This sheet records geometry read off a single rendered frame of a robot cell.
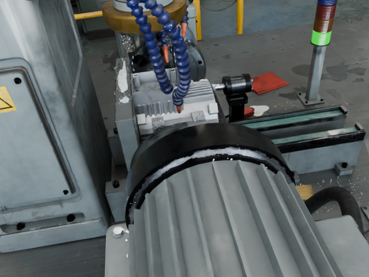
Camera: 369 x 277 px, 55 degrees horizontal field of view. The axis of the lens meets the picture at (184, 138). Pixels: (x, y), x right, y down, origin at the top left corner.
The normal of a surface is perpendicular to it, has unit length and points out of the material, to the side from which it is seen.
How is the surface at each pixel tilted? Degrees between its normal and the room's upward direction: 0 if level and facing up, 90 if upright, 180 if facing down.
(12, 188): 90
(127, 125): 90
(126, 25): 90
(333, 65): 0
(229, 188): 4
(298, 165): 90
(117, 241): 0
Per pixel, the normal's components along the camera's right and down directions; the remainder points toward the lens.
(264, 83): -0.08, -0.76
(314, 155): 0.15, 0.62
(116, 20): -0.51, 0.58
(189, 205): -0.45, -0.65
